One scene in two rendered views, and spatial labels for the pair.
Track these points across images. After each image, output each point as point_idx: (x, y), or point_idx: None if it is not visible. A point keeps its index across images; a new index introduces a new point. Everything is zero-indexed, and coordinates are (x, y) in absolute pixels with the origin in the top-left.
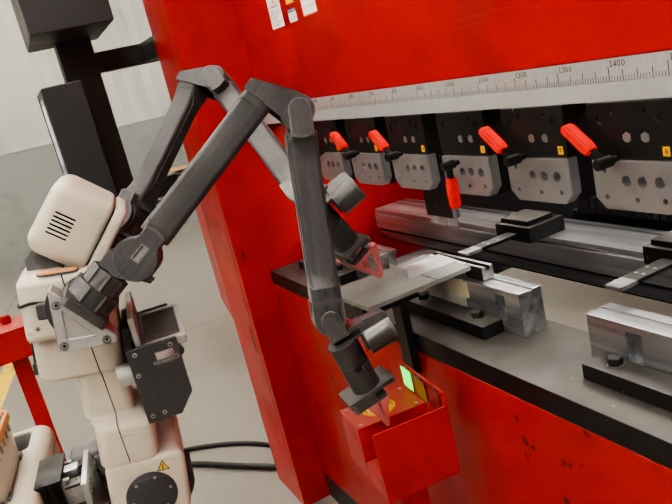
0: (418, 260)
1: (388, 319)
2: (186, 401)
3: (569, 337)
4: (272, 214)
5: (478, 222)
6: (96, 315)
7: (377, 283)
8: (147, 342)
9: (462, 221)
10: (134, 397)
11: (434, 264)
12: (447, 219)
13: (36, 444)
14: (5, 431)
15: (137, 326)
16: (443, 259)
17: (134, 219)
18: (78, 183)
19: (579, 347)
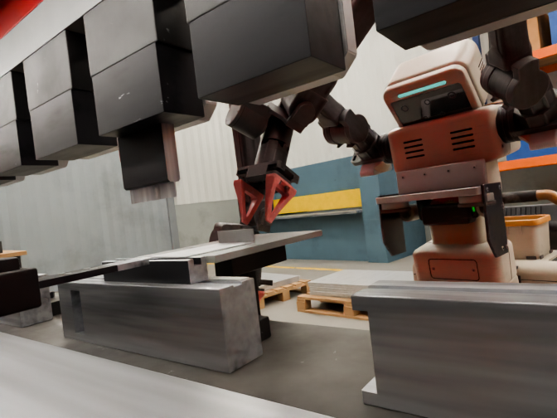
0: (219, 251)
1: (213, 230)
2: (387, 249)
3: (50, 332)
4: None
5: (31, 359)
6: (353, 156)
7: (260, 238)
8: (399, 195)
9: (104, 367)
10: (452, 244)
11: (187, 250)
12: (147, 191)
13: (549, 262)
14: (506, 228)
15: (419, 183)
16: (174, 254)
17: (483, 85)
18: (412, 61)
19: (51, 326)
